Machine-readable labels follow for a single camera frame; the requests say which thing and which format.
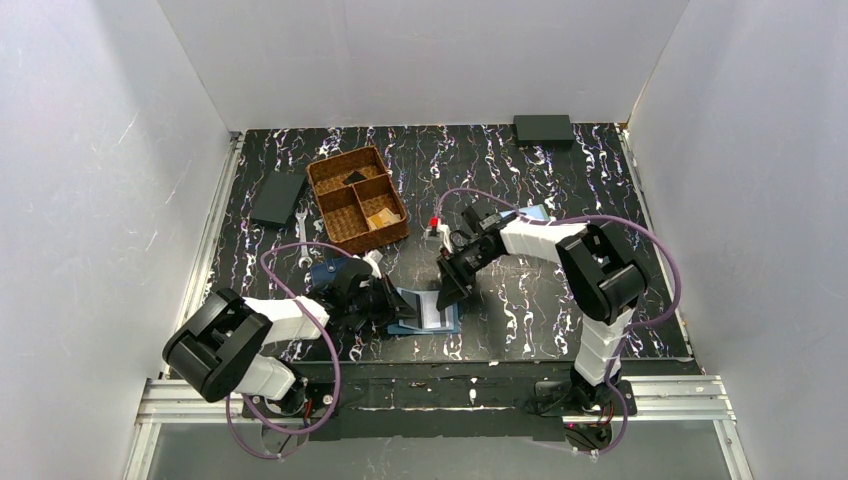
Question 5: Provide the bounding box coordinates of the black box left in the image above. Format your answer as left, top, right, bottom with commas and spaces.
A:
250, 172, 306, 229

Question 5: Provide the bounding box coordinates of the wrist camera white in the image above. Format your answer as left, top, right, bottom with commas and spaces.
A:
423, 216, 453, 253
362, 250, 384, 279

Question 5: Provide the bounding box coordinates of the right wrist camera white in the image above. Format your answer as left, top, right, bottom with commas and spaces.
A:
423, 216, 453, 253

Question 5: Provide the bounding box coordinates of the black box back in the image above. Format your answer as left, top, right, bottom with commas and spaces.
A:
513, 115, 575, 147

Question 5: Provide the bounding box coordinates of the teal open card holder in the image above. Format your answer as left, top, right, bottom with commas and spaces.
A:
500, 205, 551, 223

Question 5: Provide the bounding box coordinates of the black card in basket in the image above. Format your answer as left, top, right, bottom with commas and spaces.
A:
342, 171, 368, 185

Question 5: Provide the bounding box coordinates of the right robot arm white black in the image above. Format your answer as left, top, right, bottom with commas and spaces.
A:
425, 203, 648, 404

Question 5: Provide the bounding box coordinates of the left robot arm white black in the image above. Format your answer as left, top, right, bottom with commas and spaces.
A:
162, 258, 417, 403

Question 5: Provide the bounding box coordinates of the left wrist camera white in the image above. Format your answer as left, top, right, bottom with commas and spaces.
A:
362, 250, 384, 279

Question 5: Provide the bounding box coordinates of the dark blue pouch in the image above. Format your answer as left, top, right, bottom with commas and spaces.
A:
309, 257, 349, 289

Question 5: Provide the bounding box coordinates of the brown wicker divided basket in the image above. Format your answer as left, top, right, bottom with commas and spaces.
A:
306, 146, 410, 254

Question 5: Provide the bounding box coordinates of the white credit card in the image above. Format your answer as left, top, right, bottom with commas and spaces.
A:
420, 291, 457, 330

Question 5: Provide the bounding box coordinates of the tan item in basket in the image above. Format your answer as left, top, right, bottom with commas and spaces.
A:
366, 208, 402, 230

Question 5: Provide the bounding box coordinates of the black box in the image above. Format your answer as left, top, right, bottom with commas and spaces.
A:
250, 172, 306, 229
513, 115, 575, 147

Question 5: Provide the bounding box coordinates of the silver wrench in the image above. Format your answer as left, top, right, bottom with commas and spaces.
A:
295, 209, 312, 268

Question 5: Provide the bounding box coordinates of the blue card holder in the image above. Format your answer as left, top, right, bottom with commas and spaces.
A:
387, 288, 460, 335

